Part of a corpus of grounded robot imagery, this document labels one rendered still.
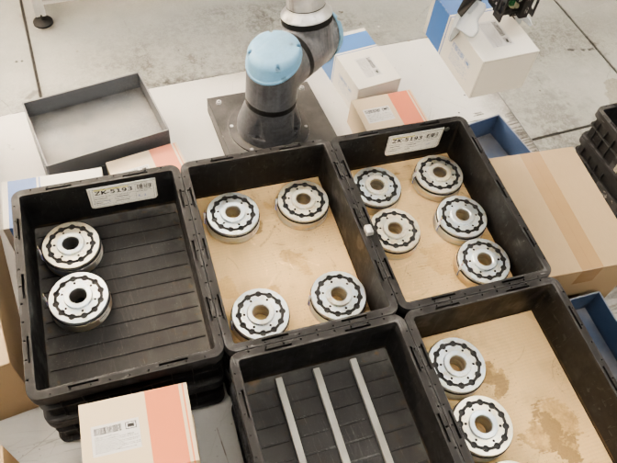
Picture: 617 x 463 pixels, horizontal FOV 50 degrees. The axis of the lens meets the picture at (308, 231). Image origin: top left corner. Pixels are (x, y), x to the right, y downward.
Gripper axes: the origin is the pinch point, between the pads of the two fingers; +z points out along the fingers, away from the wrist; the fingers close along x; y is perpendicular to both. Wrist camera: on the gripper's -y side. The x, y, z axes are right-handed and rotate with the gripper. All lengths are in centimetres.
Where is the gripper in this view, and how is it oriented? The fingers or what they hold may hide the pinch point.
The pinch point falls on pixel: (480, 32)
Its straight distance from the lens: 135.8
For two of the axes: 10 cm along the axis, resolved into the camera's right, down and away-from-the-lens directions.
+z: -0.9, 5.5, 8.3
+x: 9.3, -2.4, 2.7
